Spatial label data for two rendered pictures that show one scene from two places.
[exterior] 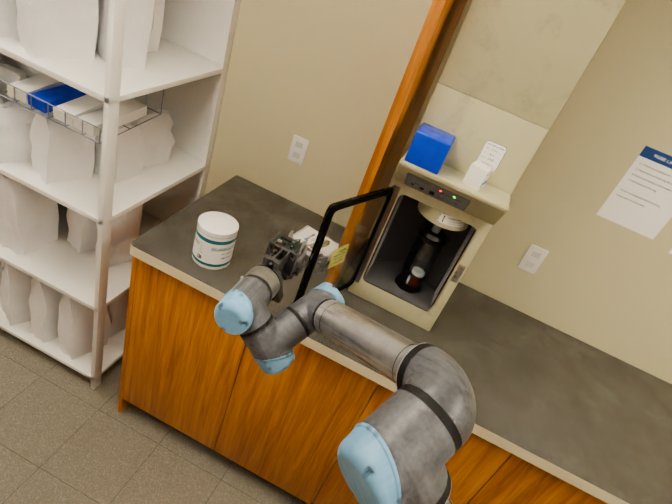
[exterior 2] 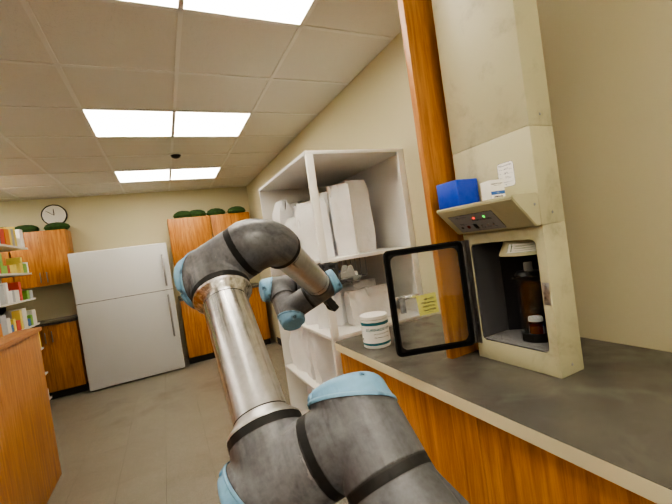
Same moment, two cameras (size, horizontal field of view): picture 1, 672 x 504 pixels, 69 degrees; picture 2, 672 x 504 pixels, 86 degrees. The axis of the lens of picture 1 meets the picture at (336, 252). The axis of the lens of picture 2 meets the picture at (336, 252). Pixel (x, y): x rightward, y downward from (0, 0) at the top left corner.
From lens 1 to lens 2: 1.13 m
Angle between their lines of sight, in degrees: 61
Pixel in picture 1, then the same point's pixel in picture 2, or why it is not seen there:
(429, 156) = (449, 196)
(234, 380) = not seen: hidden behind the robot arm
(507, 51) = (474, 105)
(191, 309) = not seen: hidden behind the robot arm
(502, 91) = (486, 128)
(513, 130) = (507, 145)
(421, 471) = (198, 256)
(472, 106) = (476, 152)
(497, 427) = (613, 455)
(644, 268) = not seen: outside the picture
